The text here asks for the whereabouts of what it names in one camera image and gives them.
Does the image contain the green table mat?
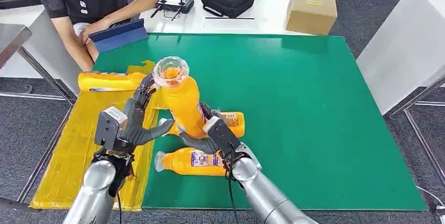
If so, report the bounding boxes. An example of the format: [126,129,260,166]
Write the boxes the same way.
[93,33,428,212]

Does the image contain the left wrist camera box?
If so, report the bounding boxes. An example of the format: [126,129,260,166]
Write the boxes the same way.
[94,106,129,151]

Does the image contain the white cable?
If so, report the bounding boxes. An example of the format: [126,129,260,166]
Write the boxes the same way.
[416,185,445,215]

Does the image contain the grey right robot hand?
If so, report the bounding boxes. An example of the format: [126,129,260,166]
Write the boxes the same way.
[179,102,223,155]

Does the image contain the brown cardboard box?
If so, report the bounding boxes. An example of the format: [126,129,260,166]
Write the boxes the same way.
[285,0,338,36]

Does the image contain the black remote controller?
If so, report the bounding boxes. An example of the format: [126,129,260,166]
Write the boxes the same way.
[150,0,195,20]

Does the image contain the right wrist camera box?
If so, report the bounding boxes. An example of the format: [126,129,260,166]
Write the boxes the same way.
[203,115,243,161]

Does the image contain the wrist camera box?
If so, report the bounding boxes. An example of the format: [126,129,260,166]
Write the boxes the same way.
[94,106,129,151]
[203,115,243,161]

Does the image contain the orange drink bottle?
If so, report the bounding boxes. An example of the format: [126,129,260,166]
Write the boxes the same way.
[153,56,209,139]
[78,71,147,92]
[158,112,246,138]
[154,147,228,177]

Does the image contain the steel table frame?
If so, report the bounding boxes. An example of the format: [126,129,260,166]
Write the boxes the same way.
[17,105,75,204]

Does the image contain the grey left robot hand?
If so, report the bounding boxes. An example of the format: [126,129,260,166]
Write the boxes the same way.
[118,73,175,147]

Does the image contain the white table with steel legs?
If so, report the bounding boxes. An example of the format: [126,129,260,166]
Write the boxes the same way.
[356,0,445,182]

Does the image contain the blue tablet case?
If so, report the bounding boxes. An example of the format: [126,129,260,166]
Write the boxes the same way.
[88,18,149,54]

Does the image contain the thin black rod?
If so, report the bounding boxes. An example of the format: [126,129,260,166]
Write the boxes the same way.
[205,16,255,20]

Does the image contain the person's left hand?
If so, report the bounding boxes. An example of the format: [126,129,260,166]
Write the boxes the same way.
[79,20,109,45]

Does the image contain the yellow sheet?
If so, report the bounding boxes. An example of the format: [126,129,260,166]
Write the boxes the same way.
[29,60,175,212]

